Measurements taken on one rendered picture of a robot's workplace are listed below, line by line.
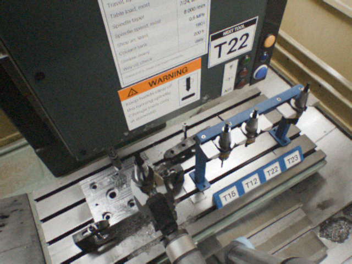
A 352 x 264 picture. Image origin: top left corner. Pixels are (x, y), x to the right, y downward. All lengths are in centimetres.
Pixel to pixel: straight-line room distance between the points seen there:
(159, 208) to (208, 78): 34
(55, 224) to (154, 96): 89
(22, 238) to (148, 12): 137
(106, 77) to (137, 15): 10
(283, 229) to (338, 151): 47
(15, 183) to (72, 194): 61
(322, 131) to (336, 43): 43
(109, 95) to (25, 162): 149
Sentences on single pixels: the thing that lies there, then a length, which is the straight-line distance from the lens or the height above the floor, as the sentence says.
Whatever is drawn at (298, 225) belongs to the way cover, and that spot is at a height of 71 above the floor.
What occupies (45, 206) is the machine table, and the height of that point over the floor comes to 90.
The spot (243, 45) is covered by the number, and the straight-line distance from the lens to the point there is 57.
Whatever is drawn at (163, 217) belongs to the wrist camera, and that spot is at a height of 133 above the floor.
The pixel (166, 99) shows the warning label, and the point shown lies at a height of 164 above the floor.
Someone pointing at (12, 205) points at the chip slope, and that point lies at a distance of 173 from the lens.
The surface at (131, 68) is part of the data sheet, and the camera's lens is 46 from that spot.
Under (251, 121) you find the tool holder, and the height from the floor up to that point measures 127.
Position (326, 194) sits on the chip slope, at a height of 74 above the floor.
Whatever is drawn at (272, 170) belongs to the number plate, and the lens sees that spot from 129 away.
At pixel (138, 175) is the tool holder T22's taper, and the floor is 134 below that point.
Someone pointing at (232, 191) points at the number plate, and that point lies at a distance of 121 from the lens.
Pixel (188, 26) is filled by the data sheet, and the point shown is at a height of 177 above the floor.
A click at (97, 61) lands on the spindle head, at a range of 43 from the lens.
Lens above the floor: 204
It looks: 54 degrees down
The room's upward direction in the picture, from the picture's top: 3 degrees counter-clockwise
